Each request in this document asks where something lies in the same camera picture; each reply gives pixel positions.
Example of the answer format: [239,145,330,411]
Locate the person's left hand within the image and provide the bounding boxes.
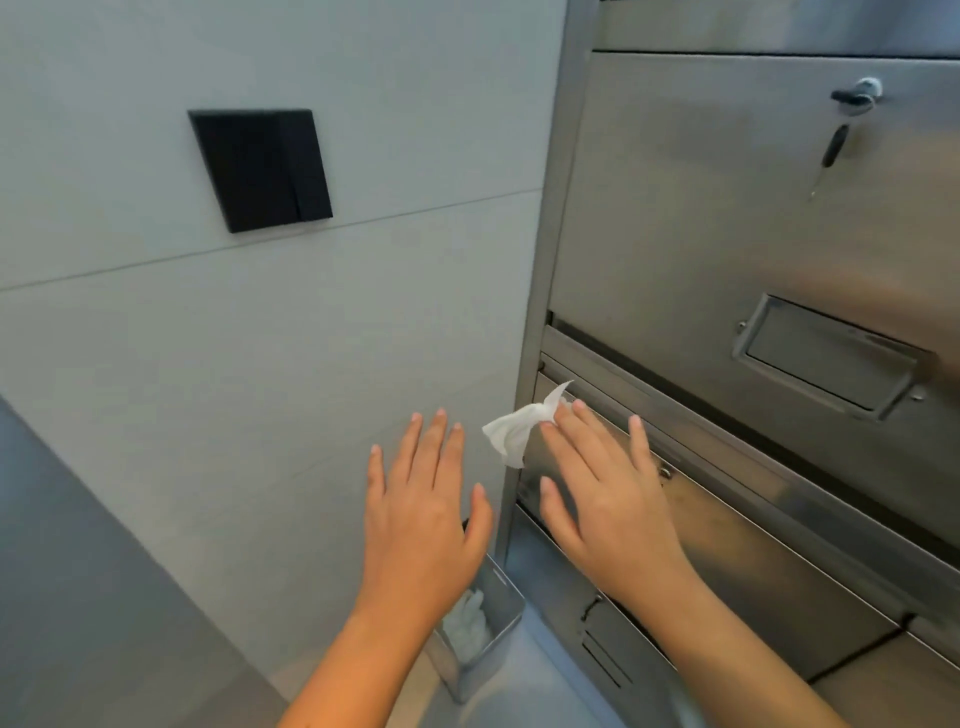
[350,408,495,640]

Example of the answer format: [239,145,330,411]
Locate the person's right hand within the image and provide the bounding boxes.
[538,399,700,625]

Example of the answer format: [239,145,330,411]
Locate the white wet wipe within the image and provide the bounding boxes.
[482,380,575,470]

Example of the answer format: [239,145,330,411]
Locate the person's right forearm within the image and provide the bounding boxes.
[644,573,849,728]

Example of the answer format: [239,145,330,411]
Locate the small steel waste bin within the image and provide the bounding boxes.
[423,551,526,705]

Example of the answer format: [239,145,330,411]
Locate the stainless steel cabinet body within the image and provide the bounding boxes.
[494,0,960,728]

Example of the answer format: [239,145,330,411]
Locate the black-headed keys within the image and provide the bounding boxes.
[808,88,875,200]

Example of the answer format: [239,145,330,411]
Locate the chrome label holder frame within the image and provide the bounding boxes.
[731,292,928,421]

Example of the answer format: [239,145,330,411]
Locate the black square wall switch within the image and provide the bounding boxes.
[187,108,335,234]

